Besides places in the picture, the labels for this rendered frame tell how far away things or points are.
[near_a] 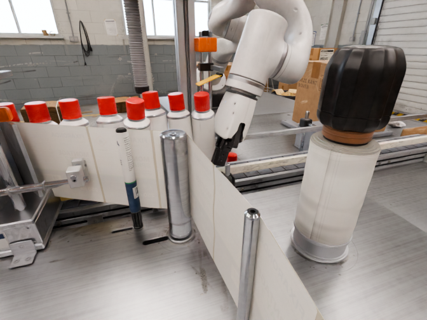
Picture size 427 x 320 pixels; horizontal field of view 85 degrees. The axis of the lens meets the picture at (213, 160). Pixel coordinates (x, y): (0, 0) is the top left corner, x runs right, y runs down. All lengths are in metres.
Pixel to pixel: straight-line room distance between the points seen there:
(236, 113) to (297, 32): 0.22
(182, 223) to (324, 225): 0.21
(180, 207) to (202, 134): 0.21
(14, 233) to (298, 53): 0.59
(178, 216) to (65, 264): 0.18
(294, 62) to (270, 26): 0.09
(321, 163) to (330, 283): 0.17
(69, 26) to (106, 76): 1.07
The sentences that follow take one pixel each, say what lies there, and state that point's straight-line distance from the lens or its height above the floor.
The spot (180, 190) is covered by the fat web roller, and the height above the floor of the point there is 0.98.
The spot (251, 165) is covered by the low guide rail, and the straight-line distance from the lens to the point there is 0.59.
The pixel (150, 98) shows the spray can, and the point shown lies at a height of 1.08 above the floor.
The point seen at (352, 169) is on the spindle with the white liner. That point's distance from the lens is 0.33.
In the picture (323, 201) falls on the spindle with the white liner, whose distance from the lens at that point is 0.36.
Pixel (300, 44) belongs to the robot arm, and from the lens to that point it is 0.58.
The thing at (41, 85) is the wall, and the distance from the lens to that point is 6.14.
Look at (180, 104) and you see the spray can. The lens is 0.52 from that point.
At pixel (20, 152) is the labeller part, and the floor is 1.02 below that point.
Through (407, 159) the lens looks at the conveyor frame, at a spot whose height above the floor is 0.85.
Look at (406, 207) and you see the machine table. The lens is 0.73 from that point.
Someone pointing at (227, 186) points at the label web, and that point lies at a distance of 0.23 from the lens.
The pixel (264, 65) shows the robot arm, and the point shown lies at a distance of 0.52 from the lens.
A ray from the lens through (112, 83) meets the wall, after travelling 6.02.
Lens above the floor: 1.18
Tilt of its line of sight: 26 degrees down
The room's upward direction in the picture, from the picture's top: straight up
